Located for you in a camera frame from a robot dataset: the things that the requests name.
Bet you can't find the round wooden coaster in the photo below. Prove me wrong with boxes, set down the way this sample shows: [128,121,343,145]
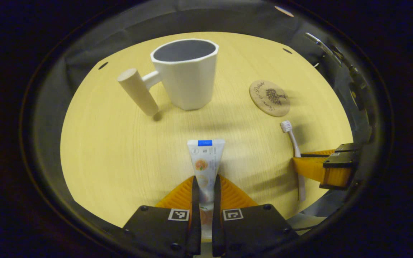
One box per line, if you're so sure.
[249,80,291,118]

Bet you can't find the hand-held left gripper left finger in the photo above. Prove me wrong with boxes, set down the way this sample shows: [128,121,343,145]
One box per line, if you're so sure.
[122,175,201,257]

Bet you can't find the white cup with wooden handle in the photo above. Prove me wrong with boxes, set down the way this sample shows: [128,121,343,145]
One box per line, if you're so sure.
[117,38,219,117]

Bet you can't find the pale pink toothbrush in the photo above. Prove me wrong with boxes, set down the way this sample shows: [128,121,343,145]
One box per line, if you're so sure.
[280,120,307,202]

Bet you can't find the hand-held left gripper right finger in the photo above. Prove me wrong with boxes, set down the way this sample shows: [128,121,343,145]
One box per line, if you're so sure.
[212,175,299,258]

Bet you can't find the white toothpaste tube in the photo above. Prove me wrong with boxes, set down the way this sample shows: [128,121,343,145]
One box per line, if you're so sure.
[187,139,226,240]

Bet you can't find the light wooden desktop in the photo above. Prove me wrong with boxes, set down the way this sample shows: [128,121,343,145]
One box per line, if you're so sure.
[60,32,354,228]

